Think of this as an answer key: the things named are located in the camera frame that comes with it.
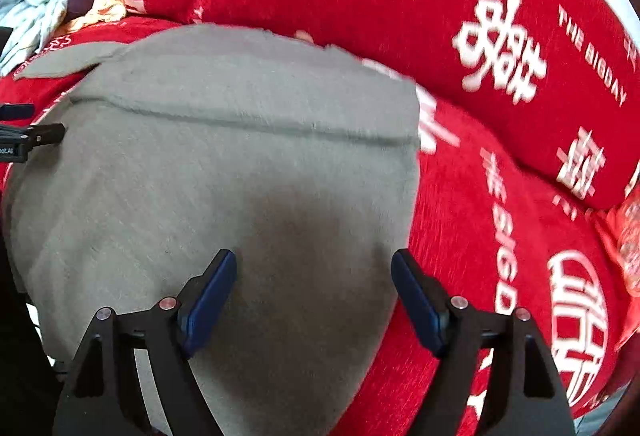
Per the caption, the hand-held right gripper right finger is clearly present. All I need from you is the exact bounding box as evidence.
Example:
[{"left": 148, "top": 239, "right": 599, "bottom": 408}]
[{"left": 391, "top": 248, "right": 576, "bottom": 436}]

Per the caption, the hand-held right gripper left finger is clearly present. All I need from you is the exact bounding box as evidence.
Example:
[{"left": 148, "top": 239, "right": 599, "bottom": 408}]
[{"left": 52, "top": 249, "right": 238, "bottom": 436}]

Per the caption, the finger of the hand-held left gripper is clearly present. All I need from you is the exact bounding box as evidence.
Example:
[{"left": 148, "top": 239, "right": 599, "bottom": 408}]
[
  {"left": 0, "top": 123, "right": 66, "bottom": 149},
  {"left": 0, "top": 102, "right": 36, "bottom": 121}
]

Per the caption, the grey fleece garment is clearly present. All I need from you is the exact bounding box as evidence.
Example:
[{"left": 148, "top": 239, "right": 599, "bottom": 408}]
[{"left": 2, "top": 24, "right": 421, "bottom": 436}]

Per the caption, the red printed bedsheet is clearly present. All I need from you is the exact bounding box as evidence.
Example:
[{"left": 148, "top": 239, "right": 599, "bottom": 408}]
[{"left": 0, "top": 16, "right": 628, "bottom": 436}]

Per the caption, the orange patterned cloth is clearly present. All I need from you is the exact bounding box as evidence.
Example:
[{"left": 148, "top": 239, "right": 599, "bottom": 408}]
[{"left": 52, "top": 0, "right": 128, "bottom": 39}]

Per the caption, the red shiny packet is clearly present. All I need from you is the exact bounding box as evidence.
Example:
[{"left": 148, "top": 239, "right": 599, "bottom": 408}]
[{"left": 597, "top": 193, "right": 640, "bottom": 352}]

